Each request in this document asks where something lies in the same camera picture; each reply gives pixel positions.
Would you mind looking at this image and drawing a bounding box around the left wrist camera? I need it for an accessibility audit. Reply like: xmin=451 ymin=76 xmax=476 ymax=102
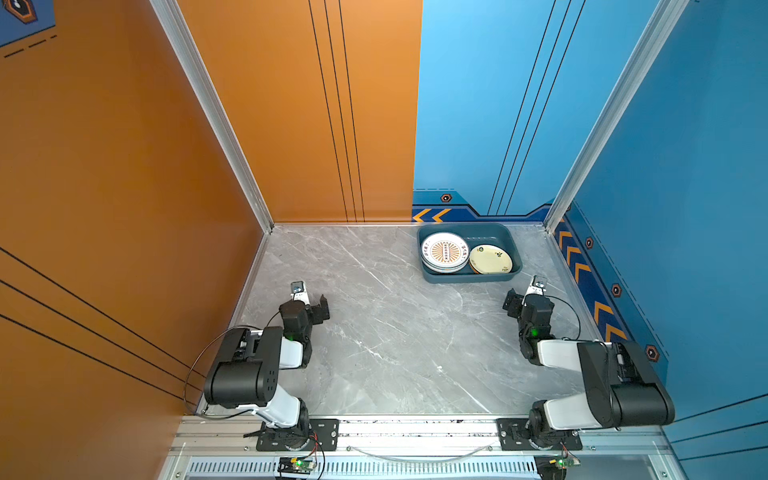
xmin=290 ymin=280 xmax=310 ymax=305

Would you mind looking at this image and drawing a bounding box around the left aluminium corner post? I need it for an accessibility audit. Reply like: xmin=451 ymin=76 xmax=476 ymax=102
xmin=149 ymin=0 xmax=274 ymax=234

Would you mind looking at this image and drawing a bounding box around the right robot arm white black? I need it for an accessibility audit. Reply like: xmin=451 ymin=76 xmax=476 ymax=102
xmin=497 ymin=285 xmax=676 ymax=450

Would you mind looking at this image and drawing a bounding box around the sunburst plate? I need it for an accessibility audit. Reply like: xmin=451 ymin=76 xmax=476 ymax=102
xmin=420 ymin=232 xmax=470 ymax=274

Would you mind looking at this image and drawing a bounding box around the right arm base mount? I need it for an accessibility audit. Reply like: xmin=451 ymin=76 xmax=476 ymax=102
xmin=495 ymin=417 xmax=583 ymax=451

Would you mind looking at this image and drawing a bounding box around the right circuit board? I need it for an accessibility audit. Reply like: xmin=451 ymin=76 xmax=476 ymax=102
xmin=534 ymin=456 xmax=581 ymax=480

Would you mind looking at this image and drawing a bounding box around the aluminium corner post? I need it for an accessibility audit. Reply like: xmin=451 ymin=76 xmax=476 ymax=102
xmin=149 ymin=0 xmax=274 ymax=234
xmin=543 ymin=0 xmax=689 ymax=234

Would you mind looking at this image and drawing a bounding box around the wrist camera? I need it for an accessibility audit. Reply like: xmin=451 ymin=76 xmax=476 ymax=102
xmin=290 ymin=280 xmax=310 ymax=305
xmin=525 ymin=275 xmax=548 ymax=296

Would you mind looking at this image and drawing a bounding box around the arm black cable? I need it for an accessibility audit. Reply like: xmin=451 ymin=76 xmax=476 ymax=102
xmin=182 ymin=311 xmax=283 ymax=420
xmin=548 ymin=295 xmax=583 ymax=342

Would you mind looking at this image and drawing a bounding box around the left circuit board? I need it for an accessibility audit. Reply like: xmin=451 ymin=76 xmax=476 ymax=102
xmin=276 ymin=457 xmax=320 ymax=479

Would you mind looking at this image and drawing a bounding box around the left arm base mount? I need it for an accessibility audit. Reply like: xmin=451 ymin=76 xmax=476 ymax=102
xmin=256 ymin=418 xmax=340 ymax=453

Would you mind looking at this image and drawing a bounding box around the aluminium rail frame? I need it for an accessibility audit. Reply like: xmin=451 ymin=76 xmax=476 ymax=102
xmin=158 ymin=414 xmax=686 ymax=479

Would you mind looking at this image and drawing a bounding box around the teal plastic bin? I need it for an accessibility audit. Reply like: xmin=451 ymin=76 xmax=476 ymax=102
xmin=417 ymin=223 xmax=523 ymax=284

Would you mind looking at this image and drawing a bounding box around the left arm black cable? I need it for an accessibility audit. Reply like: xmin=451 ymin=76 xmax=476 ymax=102
xmin=182 ymin=311 xmax=283 ymax=420

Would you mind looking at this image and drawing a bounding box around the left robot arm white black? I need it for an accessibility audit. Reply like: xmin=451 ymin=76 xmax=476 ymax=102
xmin=203 ymin=293 xmax=330 ymax=450

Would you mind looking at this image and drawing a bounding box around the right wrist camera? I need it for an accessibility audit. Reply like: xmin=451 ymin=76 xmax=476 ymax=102
xmin=525 ymin=275 xmax=548 ymax=296

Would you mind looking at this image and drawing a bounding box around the circuit board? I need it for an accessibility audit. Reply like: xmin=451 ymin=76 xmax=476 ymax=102
xmin=276 ymin=457 xmax=320 ymax=479
xmin=534 ymin=456 xmax=581 ymax=480

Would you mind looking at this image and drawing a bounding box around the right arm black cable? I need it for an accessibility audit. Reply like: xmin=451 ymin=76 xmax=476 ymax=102
xmin=548 ymin=295 xmax=583 ymax=342

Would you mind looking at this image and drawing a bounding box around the right aluminium corner post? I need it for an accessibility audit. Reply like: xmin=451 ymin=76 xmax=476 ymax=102
xmin=543 ymin=0 xmax=689 ymax=234

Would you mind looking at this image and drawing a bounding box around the cream yellow plate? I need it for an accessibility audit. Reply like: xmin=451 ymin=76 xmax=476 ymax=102
xmin=469 ymin=244 xmax=514 ymax=275

